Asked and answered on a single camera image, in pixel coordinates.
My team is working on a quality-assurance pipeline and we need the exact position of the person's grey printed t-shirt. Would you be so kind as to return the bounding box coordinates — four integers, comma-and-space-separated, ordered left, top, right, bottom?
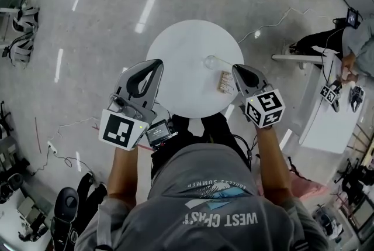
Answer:
75, 143, 331, 251

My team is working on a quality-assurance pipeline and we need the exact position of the person's left forearm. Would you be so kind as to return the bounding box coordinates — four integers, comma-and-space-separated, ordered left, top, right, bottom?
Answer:
107, 144, 140, 207

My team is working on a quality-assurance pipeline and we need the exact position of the grey black wearable harness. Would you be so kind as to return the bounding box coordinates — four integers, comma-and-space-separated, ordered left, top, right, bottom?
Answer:
11, 5, 40, 35
2, 33, 36, 66

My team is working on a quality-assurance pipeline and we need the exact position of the black office chair oval headrest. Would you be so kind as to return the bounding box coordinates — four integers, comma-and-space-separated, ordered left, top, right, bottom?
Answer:
50, 172, 108, 251

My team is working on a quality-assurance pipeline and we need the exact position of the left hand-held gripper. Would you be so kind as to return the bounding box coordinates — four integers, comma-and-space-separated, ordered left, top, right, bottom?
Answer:
98, 59, 164, 152

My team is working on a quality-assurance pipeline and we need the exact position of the person's right forearm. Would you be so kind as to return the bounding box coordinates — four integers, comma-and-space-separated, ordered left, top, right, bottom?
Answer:
255, 125, 293, 207

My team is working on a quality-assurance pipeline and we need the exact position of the clear wine glass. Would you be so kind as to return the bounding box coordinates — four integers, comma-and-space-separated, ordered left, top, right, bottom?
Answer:
203, 55, 220, 71

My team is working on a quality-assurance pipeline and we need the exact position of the black swivel chair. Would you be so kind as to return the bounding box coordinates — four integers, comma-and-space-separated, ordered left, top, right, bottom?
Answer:
335, 156, 374, 207

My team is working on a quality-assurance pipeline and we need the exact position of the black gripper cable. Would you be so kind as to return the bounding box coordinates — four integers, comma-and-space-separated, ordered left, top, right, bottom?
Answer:
232, 134, 261, 170

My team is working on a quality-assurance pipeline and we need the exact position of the white equipment cart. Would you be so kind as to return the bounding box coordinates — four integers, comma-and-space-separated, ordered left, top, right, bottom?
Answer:
0, 0, 20, 50

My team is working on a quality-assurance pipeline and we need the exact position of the long white floor cable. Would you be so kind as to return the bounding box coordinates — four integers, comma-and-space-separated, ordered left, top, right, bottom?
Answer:
238, 6, 312, 46

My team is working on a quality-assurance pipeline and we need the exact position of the white rectangular table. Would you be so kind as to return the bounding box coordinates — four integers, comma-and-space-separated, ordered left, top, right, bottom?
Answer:
271, 50, 365, 154

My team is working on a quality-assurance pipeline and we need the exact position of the white power strip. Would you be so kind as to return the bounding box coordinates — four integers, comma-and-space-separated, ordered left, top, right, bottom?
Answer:
46, 140, 59, 156

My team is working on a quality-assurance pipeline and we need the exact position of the black chest-mounted screen device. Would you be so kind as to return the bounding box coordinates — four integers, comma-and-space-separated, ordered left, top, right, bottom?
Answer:
145, 119, 179, 153

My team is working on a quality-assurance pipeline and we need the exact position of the round white table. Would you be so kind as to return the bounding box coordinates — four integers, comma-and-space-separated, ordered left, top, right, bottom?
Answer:
145, 19, 245, 119

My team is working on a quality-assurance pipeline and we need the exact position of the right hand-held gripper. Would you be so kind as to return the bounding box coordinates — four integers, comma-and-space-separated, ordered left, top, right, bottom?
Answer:
232, 64, 286, 129

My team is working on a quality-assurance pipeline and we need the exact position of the pink padded armchair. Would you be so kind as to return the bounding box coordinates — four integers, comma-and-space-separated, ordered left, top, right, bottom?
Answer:
288, 172, 325, 201

